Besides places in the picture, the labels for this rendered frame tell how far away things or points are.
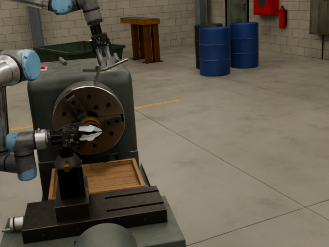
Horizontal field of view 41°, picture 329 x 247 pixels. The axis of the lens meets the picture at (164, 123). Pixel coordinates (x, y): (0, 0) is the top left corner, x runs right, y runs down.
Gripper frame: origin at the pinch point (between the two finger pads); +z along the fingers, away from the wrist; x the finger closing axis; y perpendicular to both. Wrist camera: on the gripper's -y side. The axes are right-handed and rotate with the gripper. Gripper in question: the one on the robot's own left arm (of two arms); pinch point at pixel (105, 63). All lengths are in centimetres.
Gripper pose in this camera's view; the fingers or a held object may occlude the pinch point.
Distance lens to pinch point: 207.3
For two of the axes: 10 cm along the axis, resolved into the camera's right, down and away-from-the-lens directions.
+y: 1.9, 2.7, -9.4
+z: 2.3, 9.2, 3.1
